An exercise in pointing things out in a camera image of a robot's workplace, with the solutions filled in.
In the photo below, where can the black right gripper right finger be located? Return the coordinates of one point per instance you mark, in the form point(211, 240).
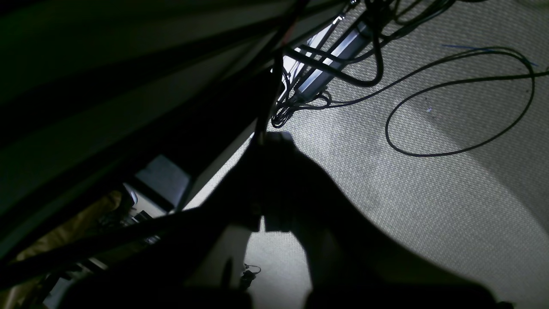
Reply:
point(352, 263)

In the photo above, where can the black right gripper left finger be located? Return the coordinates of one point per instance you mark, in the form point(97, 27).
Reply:
point(196, 263)

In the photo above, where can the grey power strip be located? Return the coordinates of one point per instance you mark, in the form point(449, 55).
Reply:
point(359, 42)

